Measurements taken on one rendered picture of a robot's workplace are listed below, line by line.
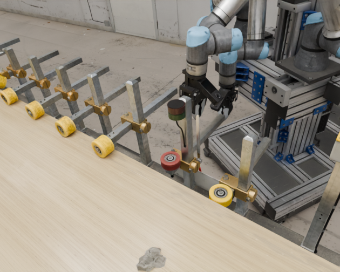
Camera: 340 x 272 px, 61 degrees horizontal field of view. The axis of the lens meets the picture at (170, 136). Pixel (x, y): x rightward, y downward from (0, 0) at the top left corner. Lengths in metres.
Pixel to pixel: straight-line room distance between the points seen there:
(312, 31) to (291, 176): 1.01
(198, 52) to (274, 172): 1.28
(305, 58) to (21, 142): 1.33
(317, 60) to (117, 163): 0.98
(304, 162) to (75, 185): 1.58
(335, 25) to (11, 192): 1.34
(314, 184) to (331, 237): 0.34
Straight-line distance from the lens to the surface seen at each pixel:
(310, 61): 1.47
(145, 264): 0.90
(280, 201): 1.91
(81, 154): 1.26
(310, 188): 2.03
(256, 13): 1.39
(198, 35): 0.97
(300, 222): 2.14
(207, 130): 1.33
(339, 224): 2.22
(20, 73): 1.98
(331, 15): 1.25
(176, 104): 0.96
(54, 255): 1.00
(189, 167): 1.17
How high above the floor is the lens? 1.70
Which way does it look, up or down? 40 degrees down
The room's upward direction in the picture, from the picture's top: 6 degrees counter-clockwise
